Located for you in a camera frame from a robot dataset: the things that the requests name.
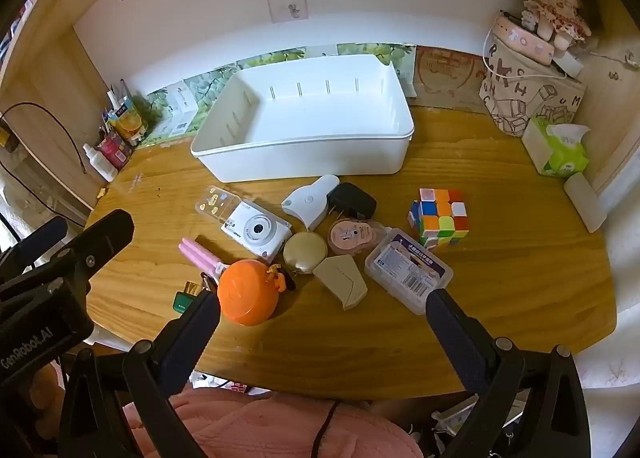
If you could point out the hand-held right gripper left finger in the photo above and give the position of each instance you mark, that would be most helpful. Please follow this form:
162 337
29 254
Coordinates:
192 338

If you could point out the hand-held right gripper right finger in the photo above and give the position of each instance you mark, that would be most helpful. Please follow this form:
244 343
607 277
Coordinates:
455 338

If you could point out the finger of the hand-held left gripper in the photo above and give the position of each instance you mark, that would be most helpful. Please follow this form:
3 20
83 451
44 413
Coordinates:
107 233
45 235

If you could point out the orange round case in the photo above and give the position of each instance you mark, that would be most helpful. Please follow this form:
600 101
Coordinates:
247 293

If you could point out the clear box with blue label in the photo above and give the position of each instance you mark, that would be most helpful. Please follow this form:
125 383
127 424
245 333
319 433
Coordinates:
407 265

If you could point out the clear case with yellow stickers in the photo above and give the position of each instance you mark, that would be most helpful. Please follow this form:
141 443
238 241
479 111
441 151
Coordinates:
212 200

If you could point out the multicoloured puzzle cube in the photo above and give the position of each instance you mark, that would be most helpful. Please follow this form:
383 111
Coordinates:
440 218

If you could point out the white compact camera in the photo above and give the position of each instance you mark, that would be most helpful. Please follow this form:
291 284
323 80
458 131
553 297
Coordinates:
252 230

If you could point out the gold round compact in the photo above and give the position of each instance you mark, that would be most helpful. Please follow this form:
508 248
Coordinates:
304 253

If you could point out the pink correction tape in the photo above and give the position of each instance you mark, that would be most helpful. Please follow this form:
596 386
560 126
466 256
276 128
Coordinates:
350 238

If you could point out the black charger plug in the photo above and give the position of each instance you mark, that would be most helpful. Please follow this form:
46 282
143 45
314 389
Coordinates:
352 200

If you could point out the white plastic gadget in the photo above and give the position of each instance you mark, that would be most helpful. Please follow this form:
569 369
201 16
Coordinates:
305 203

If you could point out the white plastic storage bin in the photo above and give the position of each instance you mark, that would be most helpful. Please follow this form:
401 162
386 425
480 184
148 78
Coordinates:
310 112

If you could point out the green key fob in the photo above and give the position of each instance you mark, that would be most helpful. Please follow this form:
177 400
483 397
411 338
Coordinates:
180 302

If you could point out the small white bottle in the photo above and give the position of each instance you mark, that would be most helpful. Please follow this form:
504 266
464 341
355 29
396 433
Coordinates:
100 165

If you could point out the pink snack packet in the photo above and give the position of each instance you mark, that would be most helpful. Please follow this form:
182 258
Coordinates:
115 150

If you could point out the white box with barcode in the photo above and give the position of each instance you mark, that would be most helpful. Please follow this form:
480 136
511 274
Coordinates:
175 110

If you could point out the wooden desk hutch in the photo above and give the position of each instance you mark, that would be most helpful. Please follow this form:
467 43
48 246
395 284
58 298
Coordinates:
50 77

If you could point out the plain white box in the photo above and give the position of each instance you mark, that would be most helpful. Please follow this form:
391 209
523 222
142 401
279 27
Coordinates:
585 203

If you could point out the green tissue pack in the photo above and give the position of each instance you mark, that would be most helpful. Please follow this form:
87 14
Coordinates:
560 157

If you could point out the letter printed fabric bag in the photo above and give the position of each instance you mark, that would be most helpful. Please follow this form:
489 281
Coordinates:
515 92

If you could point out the brown printed poster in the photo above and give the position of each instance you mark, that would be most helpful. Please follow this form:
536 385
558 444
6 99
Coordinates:
450 72

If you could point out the leaf printed paper strip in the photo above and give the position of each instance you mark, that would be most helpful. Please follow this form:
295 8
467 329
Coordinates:
385 51

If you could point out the white charger block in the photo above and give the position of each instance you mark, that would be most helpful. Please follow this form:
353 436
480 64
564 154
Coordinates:
570 65

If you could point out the pink round case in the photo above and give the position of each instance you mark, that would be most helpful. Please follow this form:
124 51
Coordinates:
520 40

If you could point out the brown-haired rag doll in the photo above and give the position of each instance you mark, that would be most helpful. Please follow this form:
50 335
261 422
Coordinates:
555 2

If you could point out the square pink wall sticker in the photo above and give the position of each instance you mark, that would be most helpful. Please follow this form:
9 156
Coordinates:
287 5

